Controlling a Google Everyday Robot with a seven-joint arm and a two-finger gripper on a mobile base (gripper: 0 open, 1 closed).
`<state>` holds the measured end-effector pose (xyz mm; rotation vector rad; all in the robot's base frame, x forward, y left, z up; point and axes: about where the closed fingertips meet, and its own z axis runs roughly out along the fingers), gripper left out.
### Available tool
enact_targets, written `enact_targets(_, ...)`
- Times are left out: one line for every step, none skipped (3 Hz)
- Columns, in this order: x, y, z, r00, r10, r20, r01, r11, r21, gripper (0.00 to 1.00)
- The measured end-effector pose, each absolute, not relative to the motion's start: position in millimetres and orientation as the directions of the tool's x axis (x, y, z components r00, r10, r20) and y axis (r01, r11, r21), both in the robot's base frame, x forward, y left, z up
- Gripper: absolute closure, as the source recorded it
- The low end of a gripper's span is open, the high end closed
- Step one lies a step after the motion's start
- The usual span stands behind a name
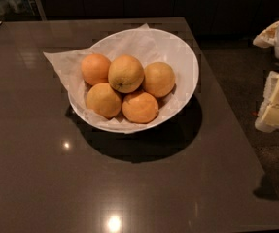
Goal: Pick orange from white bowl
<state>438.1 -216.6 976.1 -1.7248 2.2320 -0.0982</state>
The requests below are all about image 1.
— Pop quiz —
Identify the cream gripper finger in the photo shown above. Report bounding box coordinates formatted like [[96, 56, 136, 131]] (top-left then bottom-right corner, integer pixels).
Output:
[[255, 71, 279, 133], [253, 21, 279, 48]]

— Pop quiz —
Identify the orange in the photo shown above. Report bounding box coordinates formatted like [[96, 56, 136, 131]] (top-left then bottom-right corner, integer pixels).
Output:
[[122, 91, 158, 123], [142, 62, 175, 98], [86, 83, 122, 118], [81, 53, 111, 85], [108, 55, 144, 93]]

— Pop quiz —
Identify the white bowl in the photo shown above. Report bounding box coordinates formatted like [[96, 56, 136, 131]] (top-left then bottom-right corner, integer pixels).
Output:
[[67, 27, 200, 135]]

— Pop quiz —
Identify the white paper liner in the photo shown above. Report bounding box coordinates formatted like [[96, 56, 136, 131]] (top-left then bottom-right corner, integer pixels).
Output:
[[43, 23, 192, 135]]

